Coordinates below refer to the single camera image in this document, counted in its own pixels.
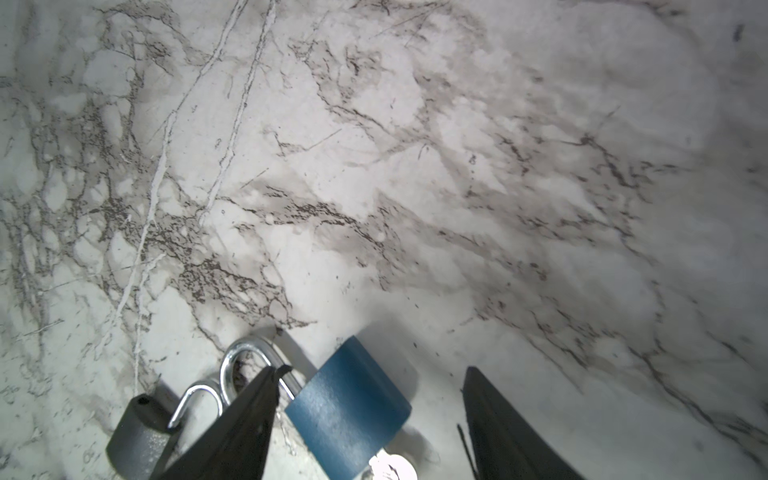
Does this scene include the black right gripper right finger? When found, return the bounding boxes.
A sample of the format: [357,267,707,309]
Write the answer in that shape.
[462,366,582,479]

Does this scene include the black padlock upper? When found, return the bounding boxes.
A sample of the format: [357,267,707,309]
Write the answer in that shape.
[106,379,225,480]

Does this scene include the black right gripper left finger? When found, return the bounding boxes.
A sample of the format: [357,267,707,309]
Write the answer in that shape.
[161,365,292,479]

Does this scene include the blue padlock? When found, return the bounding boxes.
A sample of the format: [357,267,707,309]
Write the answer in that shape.
[218,334,419,480]

